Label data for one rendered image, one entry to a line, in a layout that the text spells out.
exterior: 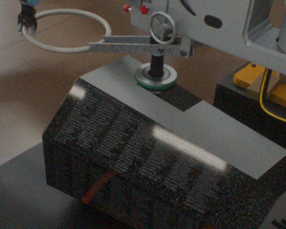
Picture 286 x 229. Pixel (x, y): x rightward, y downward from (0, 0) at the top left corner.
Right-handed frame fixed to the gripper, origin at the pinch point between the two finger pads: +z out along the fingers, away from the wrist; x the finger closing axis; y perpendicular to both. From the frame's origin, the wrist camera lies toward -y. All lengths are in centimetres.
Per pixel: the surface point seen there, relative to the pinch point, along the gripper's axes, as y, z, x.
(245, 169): 100, -14, 114
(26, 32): 12.5, -7.8, 2.5
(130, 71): 34, -10, 62
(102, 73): 38, -8, 48
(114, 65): 29, -9, 53
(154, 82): 46, -14, 75
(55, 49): 25.8, -8.7, 20.8
